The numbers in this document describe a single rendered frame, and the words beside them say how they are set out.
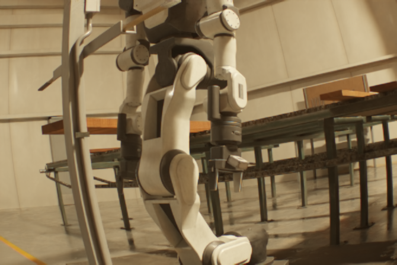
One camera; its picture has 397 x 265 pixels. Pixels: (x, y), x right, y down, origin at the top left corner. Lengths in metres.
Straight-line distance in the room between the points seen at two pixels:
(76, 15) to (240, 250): 0.99
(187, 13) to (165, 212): 0.67
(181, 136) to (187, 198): 0.21
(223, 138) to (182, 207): 0.24
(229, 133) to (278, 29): 9.16
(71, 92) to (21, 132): 8.75
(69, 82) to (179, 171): 0.44
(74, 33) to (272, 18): 9.41
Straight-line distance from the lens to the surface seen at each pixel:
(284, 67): 10.28
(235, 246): 1.58
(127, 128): 1.68
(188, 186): 1.41
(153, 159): 1.44
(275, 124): 2.60
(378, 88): 2.09
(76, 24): 1.35
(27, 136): 10.05
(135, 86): 1.71
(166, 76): 1.54
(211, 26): 1.44
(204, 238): 1.53
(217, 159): 1.33
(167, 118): 1.45
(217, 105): 1.34
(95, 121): 2.31
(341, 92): 2.10
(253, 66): 10.83
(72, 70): 1.30
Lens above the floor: 0.63
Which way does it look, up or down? 4 degrees up
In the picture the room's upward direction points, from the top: 8 degrees counter-clockwise
